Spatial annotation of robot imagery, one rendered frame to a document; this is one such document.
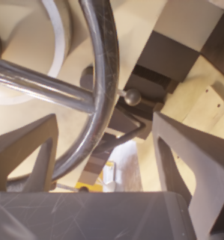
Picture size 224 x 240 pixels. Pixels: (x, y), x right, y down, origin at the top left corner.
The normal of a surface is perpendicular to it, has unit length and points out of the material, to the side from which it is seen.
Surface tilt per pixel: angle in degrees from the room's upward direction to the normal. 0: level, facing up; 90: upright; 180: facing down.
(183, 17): 90
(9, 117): 90
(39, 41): 117
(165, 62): 90
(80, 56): 90
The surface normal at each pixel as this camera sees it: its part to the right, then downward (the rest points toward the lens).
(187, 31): 0.01, 0.56
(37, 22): 0.49, 0.38
